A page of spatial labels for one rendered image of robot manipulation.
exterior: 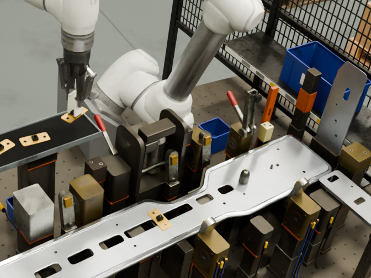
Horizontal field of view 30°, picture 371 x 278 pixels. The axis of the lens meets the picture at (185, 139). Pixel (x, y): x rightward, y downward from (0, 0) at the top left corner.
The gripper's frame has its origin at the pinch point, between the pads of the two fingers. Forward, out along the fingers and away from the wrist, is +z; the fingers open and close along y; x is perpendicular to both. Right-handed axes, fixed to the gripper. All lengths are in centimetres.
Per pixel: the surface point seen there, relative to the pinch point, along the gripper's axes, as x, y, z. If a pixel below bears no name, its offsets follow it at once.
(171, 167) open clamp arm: 16.8, 26.3, 21.1
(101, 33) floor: 198, -139, 126
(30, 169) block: -16.0, -2.8, 16.8
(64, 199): -19.2, 13.3, 16.3
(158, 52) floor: 207, -99, 126
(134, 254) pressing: -15.3, 36.2, 26.0
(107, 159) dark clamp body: 3.7, 10.8, 17.9
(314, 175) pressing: 51, 62, 26
